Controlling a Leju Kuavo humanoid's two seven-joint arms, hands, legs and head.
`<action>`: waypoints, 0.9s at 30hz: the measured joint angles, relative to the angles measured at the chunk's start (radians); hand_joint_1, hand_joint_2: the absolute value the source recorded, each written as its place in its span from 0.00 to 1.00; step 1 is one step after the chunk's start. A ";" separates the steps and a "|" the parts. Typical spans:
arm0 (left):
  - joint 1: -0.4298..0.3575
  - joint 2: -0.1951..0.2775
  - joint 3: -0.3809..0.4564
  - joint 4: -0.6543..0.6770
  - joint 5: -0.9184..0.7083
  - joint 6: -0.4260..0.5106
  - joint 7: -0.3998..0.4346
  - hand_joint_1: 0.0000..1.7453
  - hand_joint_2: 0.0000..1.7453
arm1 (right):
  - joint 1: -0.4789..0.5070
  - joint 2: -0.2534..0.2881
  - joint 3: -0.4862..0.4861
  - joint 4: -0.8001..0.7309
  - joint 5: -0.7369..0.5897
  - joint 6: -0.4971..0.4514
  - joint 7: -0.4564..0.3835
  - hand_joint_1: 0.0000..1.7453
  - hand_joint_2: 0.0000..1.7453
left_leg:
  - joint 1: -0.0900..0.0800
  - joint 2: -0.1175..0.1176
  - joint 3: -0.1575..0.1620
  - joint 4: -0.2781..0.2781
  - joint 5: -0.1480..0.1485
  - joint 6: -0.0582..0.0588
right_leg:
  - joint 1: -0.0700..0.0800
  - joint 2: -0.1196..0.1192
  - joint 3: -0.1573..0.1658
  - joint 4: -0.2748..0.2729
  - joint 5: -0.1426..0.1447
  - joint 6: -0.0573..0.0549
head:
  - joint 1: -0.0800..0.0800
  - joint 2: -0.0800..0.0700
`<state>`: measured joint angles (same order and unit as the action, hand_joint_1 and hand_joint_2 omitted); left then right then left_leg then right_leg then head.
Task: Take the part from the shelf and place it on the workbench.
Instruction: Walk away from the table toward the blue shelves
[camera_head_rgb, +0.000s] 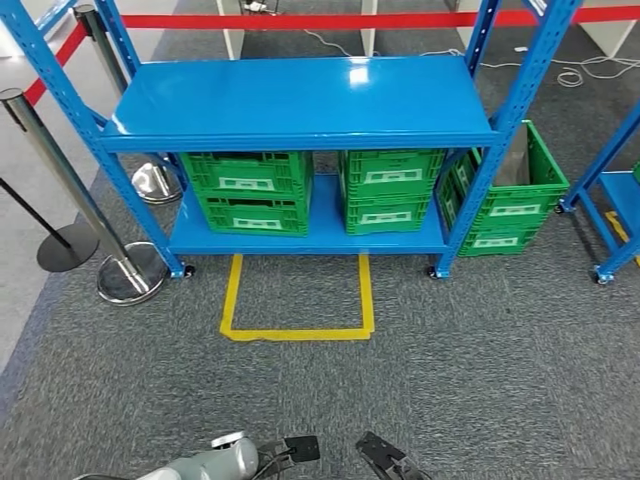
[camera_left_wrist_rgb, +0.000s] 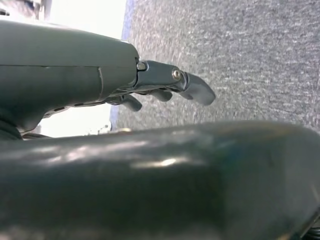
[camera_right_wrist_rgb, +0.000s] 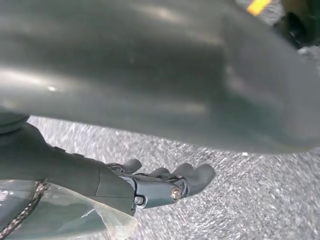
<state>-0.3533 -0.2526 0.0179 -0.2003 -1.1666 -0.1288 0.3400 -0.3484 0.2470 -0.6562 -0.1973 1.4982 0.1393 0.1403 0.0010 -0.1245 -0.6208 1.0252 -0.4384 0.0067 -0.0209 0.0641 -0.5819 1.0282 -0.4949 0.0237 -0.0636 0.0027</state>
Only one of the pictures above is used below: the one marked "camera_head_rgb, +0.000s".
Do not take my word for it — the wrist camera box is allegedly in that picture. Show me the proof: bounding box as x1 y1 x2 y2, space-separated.
284 434 322 464
355 431 434 480

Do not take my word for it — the black router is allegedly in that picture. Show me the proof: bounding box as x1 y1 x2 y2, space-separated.
238 0 282 19

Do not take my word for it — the blue steel shelf rack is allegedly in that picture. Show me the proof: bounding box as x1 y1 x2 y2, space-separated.
556 99 640 287
0 0 584 282

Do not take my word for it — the black stanchion post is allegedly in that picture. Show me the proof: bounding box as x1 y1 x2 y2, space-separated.
0 176 100 274

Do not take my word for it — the chrome stanchion post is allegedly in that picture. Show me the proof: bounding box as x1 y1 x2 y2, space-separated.
73 4 184 206
0 87 169 308

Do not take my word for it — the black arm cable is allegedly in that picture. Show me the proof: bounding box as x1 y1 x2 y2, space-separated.
248 442 297 480

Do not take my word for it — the yellow floor tape square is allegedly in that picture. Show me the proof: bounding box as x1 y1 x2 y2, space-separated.
219 253 376 344

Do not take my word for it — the white floor cable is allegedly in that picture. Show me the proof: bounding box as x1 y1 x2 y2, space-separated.
303 29 640 89

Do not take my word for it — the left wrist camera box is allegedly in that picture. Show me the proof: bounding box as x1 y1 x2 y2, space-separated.
284 434 322 464

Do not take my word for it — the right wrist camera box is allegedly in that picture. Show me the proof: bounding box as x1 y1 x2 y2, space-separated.
355 431 434 480

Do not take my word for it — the white table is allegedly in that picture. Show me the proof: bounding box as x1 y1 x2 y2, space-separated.
582 0 640 60
215 0 379 62

